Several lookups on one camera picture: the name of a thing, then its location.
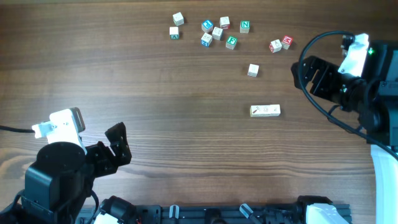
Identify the red letter M block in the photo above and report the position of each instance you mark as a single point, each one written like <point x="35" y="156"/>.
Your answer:
<point x="286" y="42"/>

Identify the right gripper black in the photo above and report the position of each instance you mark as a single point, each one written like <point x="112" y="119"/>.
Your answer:
<point x="321" y="84"/>

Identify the plain wooden block top-left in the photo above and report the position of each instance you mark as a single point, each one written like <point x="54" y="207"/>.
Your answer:
<point x="178" y="19"/>

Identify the green letter F block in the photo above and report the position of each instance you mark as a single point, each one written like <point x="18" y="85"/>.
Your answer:
<point x="231" y="42"/>

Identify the wooden block yellow side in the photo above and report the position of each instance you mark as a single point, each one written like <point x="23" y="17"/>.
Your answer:
<point x="265" y="110"/>

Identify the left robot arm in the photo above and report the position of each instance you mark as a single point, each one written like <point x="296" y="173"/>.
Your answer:
<point x="61" y="179"/>

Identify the green letter N block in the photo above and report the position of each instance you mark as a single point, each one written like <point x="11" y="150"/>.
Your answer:
<point x="244" y="27"/>

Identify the plain wooden block green side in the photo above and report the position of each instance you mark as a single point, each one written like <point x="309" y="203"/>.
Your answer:
<point x="253" y="70"/>

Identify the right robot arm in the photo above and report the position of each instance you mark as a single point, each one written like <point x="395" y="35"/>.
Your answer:
<point x="372" y="94"/>

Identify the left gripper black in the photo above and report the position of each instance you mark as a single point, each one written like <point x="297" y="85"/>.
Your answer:
<point x="108" y="164"/>

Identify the wooden block hammer picture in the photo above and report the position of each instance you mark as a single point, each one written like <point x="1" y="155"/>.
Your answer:
<point x="255" y="110"/>

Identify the wooden block red A side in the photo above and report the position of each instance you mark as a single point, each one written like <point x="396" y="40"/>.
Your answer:
<point x="275" y="46"/>

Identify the blue letter P block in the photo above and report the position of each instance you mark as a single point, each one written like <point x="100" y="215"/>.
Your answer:
<point x="207" y="26"/>

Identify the wooden block green A side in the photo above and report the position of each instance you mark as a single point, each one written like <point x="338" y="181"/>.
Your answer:
<point x="174" y="33"/>

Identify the wooden block blue A side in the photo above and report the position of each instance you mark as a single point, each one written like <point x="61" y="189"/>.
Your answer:
<point x="206" y="39"/>

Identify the wooden block number four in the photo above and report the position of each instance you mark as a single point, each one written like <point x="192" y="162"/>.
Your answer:
<point x="275" y="110"/>

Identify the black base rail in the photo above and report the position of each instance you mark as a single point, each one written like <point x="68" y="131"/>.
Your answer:
<point x="275" y="213"/>

